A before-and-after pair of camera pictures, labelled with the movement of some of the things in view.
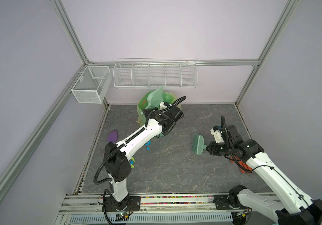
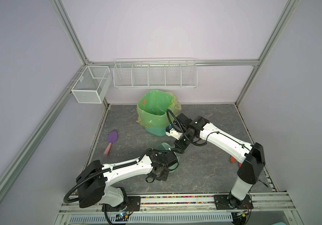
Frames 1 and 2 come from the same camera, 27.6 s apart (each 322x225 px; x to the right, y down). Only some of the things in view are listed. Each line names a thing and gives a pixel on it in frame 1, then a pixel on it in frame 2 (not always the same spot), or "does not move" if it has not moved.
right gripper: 211,149 -> 179,146
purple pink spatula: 113,136 does not move
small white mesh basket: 94,85 does not move
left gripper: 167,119 -> 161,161
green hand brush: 198,145 -> 164,146
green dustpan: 155,97 -> 174,167
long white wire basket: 178,72 does not move
